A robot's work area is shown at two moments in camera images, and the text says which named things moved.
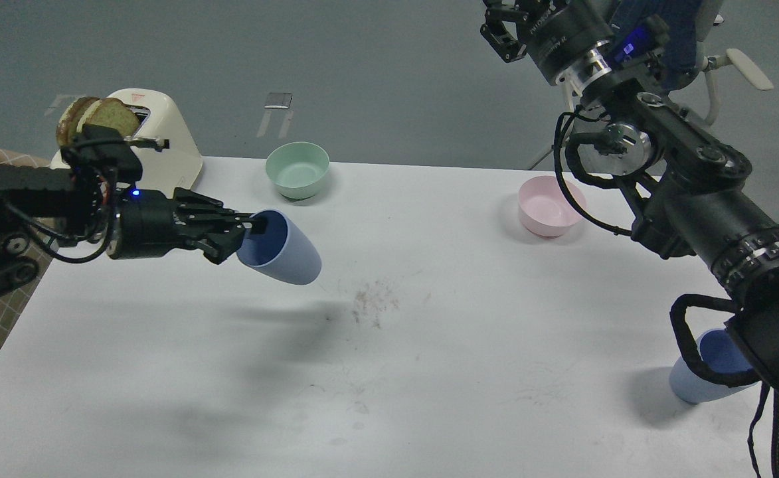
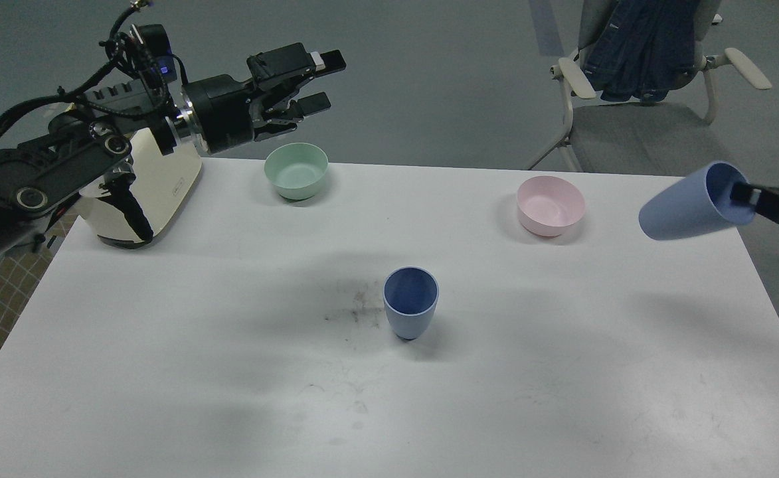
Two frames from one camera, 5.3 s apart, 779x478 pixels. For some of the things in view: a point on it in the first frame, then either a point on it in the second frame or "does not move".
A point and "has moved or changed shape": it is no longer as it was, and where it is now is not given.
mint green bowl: [297, 168] does not move
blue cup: [283, 251] -> [410, 295]
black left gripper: [150, 224] -> [222, 105]
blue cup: [719, 352] has moved or changed shape
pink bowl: [544, 210] does not move
